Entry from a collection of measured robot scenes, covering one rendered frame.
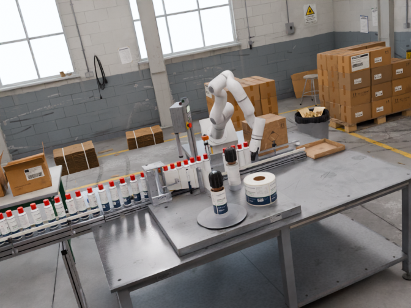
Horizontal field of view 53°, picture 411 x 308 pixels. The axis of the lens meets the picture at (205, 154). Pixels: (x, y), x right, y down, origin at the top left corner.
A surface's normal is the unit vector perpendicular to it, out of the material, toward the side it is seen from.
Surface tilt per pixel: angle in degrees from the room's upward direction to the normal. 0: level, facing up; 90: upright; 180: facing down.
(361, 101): 93
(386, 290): 0
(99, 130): 90
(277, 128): 90
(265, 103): 89
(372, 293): 0
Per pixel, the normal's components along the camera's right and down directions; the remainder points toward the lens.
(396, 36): -0.95, 0.24
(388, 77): 0.34, 0.28
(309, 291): -0.16, -0.93
